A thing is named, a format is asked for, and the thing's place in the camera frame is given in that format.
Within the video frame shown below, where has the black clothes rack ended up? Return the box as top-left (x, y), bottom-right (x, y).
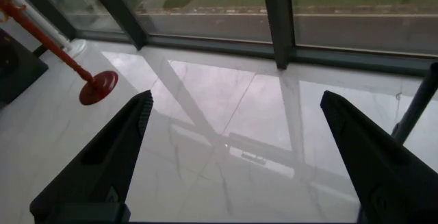
top-left (391, 62), bottom-right (438, 146)

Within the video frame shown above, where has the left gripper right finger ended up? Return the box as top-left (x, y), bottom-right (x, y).
top-left (320, 90), bottom-right (438, 222)

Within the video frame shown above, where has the red post with round foot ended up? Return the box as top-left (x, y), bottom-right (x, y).
top-left (0, 0), bottom-right (119, 106)

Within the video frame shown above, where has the black box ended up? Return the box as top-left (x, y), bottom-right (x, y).
top-left (0, 28), bottom-right (49, 105)

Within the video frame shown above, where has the window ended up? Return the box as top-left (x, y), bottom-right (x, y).
top-left (6, 0), bottom-right (438, 77)

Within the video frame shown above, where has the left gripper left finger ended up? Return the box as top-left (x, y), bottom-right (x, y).
top-left (29, 89), bottom-right (154, 222)

